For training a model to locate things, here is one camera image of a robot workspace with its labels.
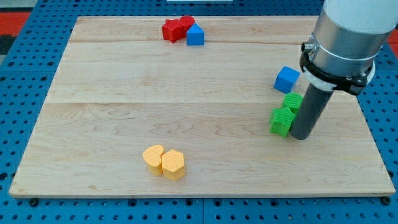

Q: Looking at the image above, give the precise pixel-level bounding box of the yellow heart block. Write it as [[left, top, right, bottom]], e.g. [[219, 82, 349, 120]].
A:
[[142, 144, 165, 176]]

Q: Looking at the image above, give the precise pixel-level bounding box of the blue triangle block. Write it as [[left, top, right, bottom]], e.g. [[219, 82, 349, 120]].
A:
[[187, 23, 205, 46]]

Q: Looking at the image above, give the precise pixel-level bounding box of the red circle block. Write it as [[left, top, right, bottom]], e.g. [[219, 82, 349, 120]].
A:
[[178, 16, 195, 38]]

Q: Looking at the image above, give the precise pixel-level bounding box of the red star block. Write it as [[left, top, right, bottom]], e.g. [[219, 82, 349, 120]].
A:
[[162, 19, 185, 43]]

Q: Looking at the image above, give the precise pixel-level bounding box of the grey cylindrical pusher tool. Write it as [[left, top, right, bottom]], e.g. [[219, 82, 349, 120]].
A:
[[290, 84, 333, 140]]

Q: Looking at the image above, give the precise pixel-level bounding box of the yellow hexagon block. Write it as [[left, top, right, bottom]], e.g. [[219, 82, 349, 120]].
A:
[[161, 149, 185, 181]]

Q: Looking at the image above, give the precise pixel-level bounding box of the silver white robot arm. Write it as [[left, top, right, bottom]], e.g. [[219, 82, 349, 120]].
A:
[[300, 0, 397, 95]]

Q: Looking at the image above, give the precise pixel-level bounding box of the blue cube block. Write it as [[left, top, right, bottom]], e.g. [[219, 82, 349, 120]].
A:
[[274, 66, 300, 94]]

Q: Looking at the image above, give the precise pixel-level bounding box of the green star block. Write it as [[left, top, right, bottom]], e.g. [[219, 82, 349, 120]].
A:
[[269, 107, 295, 138]]

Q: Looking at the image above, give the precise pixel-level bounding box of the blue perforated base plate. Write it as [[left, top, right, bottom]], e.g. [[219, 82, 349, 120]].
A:
[[1, 0, 397, 223]]

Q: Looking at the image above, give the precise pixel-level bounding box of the green circle block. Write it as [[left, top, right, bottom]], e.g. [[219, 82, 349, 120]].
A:
[[281, 93, 303, 114]]

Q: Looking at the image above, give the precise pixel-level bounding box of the light wooden board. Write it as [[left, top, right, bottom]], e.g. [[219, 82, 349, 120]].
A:
[[9, 16, 396, 198]]

